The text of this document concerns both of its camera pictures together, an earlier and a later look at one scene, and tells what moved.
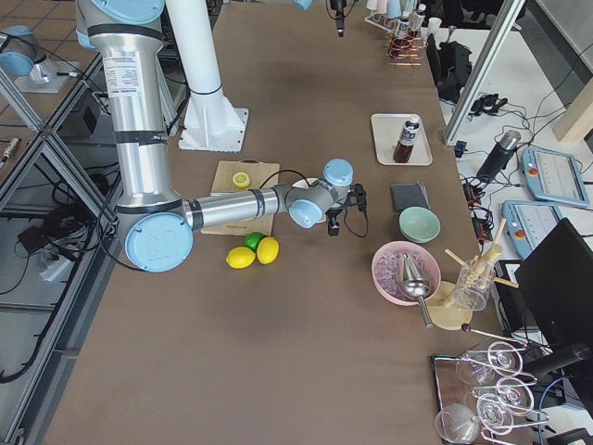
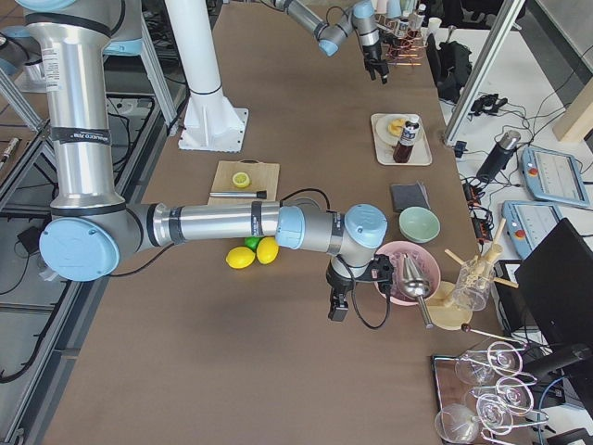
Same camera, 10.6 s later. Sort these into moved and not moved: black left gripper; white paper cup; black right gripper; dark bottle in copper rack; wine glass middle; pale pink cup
Moved: black left gripper; black right gripper
Not moved: white paper cup; pale pink cup; dark bottle in copper rack; wine glass middle
